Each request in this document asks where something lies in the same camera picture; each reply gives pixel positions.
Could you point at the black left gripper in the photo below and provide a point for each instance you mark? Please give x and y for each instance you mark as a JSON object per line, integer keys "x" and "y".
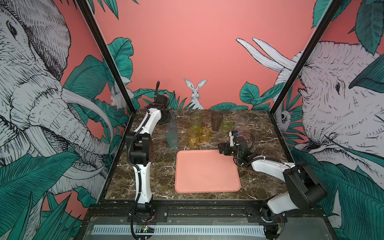
{"x": 168, "y": 116}

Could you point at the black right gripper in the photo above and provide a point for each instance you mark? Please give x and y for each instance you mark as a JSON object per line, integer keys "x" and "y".
{"x": 228, "y": 146}

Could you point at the green glass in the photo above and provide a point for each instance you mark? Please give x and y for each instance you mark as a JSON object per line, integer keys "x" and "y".
{"x": 196, "y": 120}
{"x": 228, "y": 123}

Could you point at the tall yellow glass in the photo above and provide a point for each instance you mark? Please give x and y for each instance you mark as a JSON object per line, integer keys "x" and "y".
{"x": 193, "y": 137}

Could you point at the clear blue tall glass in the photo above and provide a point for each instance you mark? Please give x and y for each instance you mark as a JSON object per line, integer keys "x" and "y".
{"x": 172, "y": 128}

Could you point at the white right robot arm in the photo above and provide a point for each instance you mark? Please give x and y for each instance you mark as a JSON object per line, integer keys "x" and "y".
{"x": 305, "y": 189}

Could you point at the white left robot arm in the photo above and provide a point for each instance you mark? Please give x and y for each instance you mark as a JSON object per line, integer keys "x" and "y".
{"x": 140, "y": 151}

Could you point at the pink tray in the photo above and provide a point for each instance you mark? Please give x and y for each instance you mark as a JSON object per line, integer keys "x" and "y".
{"x": 205, "y": 171}

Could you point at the frosted teal glass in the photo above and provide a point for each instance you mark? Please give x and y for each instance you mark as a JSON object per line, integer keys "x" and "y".
{"x": 172, "y": 139}

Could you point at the short yellow glass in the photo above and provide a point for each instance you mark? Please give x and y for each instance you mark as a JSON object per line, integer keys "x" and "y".
{"x": 205, "y": 134}

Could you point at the dark smoky glass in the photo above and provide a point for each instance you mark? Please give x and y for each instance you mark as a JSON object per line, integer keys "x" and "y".
{"x": 216, "y": 120}

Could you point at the white perforated strip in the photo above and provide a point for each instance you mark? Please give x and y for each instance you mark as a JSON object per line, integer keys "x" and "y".
{"x": 184, "y": 230}

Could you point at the black left corner post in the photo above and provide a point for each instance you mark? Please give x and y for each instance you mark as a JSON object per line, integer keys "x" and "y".
{"x": 97, "y": 34}

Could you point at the black corner post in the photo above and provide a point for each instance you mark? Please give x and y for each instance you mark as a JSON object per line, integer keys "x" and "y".
{"x": 97, "y": 34}
{"x": 325, "y": 20}

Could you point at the black front rail base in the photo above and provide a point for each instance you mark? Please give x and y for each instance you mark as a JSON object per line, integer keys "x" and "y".
{"x": 295, "y": 225}

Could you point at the black right corner post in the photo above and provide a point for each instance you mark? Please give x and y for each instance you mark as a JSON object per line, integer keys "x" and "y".
{"x": 325, "y": 20}

